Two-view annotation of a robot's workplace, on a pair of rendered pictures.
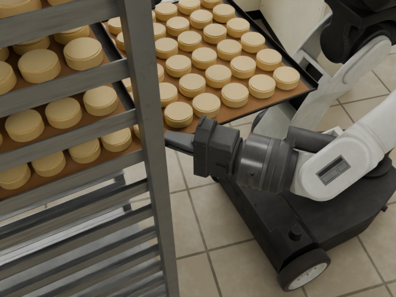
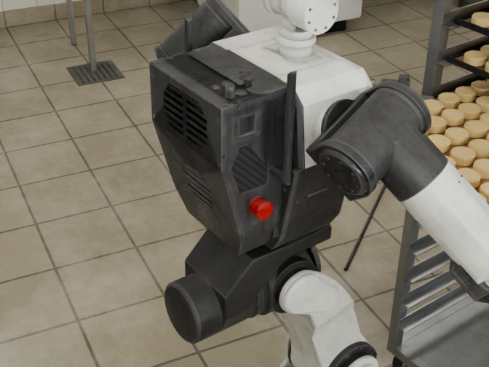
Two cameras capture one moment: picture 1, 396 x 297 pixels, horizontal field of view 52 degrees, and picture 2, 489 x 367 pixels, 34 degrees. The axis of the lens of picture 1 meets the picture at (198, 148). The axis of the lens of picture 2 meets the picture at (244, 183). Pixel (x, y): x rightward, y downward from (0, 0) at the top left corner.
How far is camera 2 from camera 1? 216 cm
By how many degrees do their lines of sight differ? 97
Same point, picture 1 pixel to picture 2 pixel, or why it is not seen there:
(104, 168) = (458, 81)
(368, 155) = not seen: hidden behind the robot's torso
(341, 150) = not seen: hidden behind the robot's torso
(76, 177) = (471, 76)
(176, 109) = (434, 104)
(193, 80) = (434, 121)
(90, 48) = (479, 15)
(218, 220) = not seen: outside the picture
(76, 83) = (471, 10)
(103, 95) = (474, 54)
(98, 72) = (463, 9)
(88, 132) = (466, 46)
